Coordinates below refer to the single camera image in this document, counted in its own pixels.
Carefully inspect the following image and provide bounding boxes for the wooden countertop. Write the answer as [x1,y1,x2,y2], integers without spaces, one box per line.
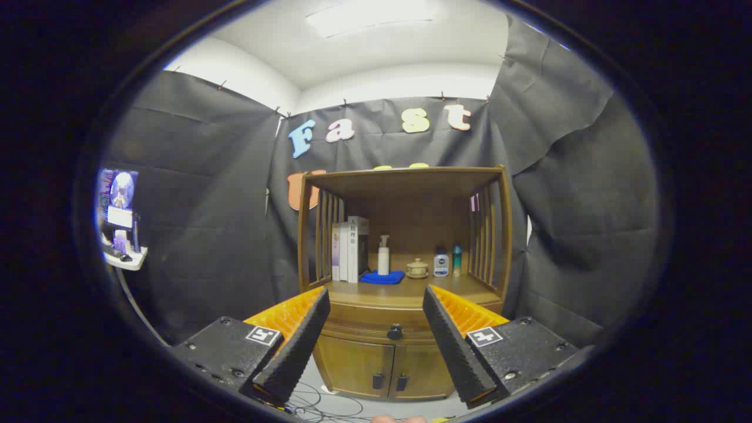
[323,253,503,309]

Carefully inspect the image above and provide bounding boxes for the white side shelf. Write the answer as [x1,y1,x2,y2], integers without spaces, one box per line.
[105,246,149,271]

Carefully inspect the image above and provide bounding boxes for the computer monitor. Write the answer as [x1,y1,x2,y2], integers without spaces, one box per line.
[97,169,140,247]

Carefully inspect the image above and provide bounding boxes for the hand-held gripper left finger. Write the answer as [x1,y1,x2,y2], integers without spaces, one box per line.
[172,287,331,406]

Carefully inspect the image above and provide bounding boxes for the wooden drawer with black knob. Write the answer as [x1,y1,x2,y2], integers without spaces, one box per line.
[317,301,505,347]

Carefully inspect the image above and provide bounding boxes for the ceiling light panel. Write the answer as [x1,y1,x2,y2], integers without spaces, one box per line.
[305,3,435,39]

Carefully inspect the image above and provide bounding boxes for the thick white and black book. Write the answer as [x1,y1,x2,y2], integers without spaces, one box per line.
[347,216,370,284]

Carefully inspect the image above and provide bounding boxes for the wooden cabinet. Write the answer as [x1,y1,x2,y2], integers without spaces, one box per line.
[297,166,513,401]

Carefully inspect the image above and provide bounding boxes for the blue folded cloth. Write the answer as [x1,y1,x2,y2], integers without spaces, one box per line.
[360,270,406,286]

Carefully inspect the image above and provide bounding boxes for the floor cables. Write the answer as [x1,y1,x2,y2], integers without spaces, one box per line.
[288,382,377,422]

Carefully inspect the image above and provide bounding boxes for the black backdrop cloth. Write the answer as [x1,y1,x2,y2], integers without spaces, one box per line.
[97,15,662,347]

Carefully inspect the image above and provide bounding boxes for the wooden cabinet door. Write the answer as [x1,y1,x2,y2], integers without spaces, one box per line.
[314,335,395,397]
[391,344,456,400]

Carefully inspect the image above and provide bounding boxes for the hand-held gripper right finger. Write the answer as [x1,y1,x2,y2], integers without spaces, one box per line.
[422,284,580,410]

